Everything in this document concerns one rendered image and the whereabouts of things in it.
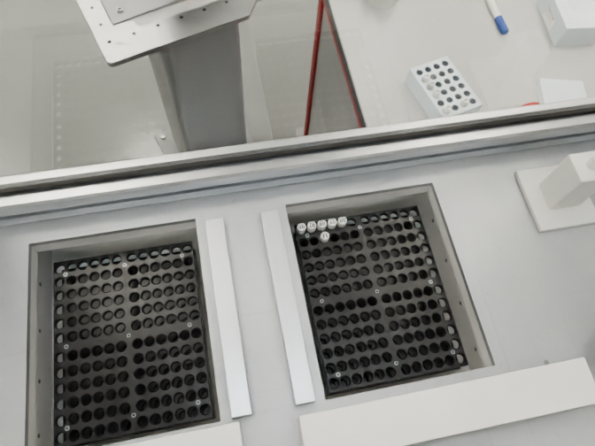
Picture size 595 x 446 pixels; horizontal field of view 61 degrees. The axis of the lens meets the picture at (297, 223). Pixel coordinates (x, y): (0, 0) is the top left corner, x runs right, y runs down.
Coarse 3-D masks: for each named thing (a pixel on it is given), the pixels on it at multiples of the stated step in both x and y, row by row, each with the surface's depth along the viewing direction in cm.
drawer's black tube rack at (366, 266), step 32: (352, 224) 72; (384, 224) 69; (320, 256) 67; (352, 256) 67; (384, 256) 71; (416, 256) 68; (320, 288) 65; (352, 288) 65; (384, 288) 66; (416, 288) 66; (320, 320) 64; (352, 320) 67; (384, 320) 64; (416, 320) 67; (448, 320) 64; (320, 352) 65; (352, 352) 65; (384, 352) 62; (416, 352) 63; (448, 352) 63; (352, 384) 60
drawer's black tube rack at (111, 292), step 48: (96, 288) 67; (144, 288) 64; (192, 288) 67; (96, 336) 64; (144, 336) 61; (192, 336) 62; (96, 384) 62; (144, 384) 59; (192, 384) 60; (96, 432) 57; (144, 432) 60
